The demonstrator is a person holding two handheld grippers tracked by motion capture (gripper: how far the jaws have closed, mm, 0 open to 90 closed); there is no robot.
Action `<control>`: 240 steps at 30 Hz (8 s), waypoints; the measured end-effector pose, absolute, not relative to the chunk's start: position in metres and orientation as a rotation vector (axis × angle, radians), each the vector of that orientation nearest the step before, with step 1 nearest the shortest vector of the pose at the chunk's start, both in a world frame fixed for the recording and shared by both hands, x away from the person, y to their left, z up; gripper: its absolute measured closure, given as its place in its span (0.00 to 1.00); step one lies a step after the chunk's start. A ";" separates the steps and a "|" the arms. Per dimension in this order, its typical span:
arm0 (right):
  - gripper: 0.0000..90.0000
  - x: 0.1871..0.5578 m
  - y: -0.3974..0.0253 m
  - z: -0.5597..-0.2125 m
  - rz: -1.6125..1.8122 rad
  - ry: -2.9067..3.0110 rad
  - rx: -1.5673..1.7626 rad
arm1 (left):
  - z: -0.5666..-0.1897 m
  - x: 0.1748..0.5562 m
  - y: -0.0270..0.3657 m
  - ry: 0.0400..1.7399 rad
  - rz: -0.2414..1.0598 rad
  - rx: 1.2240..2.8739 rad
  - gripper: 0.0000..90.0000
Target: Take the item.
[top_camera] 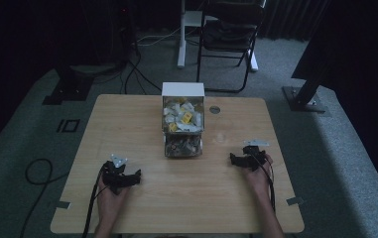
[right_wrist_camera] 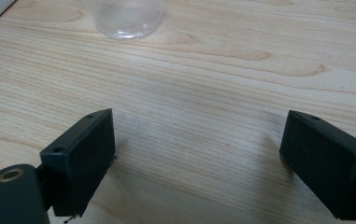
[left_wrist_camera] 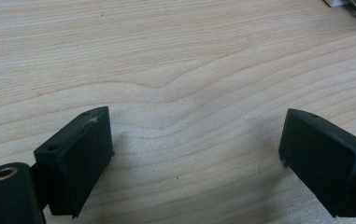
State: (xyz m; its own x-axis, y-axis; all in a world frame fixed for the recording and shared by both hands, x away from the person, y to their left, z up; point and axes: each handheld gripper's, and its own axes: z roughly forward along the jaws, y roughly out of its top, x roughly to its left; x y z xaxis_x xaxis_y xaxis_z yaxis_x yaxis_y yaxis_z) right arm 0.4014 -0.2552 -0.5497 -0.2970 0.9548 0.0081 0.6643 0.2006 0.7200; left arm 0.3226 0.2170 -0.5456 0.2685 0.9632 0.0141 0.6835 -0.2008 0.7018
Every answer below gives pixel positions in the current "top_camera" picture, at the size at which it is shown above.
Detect pile of white yellow packets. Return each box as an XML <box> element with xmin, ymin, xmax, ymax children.
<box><xmin>163</xmin><ymin>97</ymin><xmax>204</xmax><ymax>133</ymax></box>

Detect black stand base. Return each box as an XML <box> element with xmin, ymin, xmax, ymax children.
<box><xmin>42</xmin><ymin>63</ymin><xmax>95</xmax><ymax>106</ymax></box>

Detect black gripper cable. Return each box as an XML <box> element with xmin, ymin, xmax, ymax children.
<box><xmin>255</xmin><ymin>152</ymin><xmax>277</xmax><ymax>213</ymax></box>
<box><xmin>81</xmin><ymin>164</ymin><xmax>109</xmax><ymax>238</ymax></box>

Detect clear glass cup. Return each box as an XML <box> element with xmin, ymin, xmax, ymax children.
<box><xmin>211</xmin><ymin>116</ymin><xmax>234</xmax><ymax>145</ymax></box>

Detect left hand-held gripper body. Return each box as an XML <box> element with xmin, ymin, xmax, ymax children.
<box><xmin>101</xmin><ymin>154</ymin><xmax>131</xmax><ymax>195</ymax></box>

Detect clear dispenser box white lid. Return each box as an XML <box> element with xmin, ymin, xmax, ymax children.
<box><xmin>161</xmin><ymin>81</ymin><xmax>206</xmax><ymax>159</ymax></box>

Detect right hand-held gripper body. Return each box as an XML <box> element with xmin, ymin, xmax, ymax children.
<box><xmin>241</xmin><ymin>139</ymin><xmax>271</xmax><ymax>172</ymax></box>

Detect black slanted metal stand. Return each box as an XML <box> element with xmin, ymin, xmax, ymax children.
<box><xmin>282</xmin><ymin>29</ymin><xmax>334</xmax><ymax>114</ymax></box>

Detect person's left hand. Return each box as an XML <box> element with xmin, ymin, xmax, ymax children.
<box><xmin>95</xmin><ymin>179</ymin><xmax>131</xmax><ymax>217</ymax></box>

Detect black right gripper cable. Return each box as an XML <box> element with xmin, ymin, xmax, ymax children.
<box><xmin>255</xmin><ymin>152</ymin><xmax>277</xmax><ymax>213</ymax></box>

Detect white floor cable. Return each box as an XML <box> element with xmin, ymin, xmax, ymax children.
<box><xmin>136</xmin><ymin>27</ymin><xmax>183</xmax><ymax>47</ymax></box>

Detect pile of dark packets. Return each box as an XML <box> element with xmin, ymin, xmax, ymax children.
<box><xmin>165</xmin><ymin>134</ymin><xmax>203</xmax><ymax>158</ymax></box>

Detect person's right hand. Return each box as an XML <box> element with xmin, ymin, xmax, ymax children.
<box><xmin>241</xmin><ymin>154</ymin><xmax>274</xmax><ymax>196</ymax></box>

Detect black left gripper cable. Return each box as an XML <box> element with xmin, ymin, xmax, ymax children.
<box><xmin>81</xmin><ymin>164</ymin><xmax>109</xmax><ymax>238</ymax></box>

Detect black floor cable loop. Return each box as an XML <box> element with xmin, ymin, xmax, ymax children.
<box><xmin>19</xmin><ymin>158</ymin><xmax>69</xmax><ymax>238</ymax></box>

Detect black folding chair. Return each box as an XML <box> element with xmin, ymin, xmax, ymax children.
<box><xmin>195</xmin><ymin>0</ymin><xmax>266</xmax><ymax>94</ymax></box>

